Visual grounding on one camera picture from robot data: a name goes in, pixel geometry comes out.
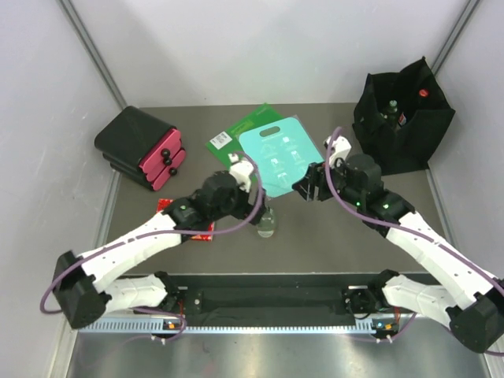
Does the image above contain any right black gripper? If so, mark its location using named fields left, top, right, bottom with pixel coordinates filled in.
left=292, top=155, right=363, bottom=207

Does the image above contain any small green glass bottle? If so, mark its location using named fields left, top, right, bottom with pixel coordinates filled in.
left=257, top=206, right=277, bottom=239

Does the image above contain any clear plastic bottle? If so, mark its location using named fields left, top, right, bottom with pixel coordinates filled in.
left=384, top=100, right=398, bottom=129

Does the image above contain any red bull can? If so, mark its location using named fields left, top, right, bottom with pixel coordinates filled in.
left=398, top=113, right=407, bottom=128

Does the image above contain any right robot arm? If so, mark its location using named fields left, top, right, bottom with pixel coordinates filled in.
left=292, top=154, right=503, bottom=354

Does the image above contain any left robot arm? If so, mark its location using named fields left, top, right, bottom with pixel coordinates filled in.
left=52, top=171, right=266, bottom=329

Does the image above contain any black canvas bag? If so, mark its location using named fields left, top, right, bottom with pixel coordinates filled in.
left=352, top=58, right=455, bottom=176

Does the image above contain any teal folding board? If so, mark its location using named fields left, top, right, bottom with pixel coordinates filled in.
left=239, top=116, right=323, bottom=198

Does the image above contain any green plastic board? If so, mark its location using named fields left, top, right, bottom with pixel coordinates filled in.
left=206, top=103, right=284, bottom=169

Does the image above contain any red illustrated book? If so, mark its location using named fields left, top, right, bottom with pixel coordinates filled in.
left=156, top=198, right=215, bottom=242

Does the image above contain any black and pink case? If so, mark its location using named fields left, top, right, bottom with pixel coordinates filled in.
left=94, top=106, right=186, bottom=191

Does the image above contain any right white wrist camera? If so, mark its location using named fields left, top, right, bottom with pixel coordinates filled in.
left=324, top=136, right=352, bottom=168

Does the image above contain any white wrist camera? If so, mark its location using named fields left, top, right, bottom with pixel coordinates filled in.
left=324, top=136, right=352, bottom=168
left=228, top=153, right=254, bottom=194

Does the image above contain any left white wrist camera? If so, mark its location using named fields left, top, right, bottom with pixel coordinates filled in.
left=228, top=153, right=254, bottom=194

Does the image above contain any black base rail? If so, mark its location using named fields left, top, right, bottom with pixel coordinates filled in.
left=157, top=269, right=392, bottom=328

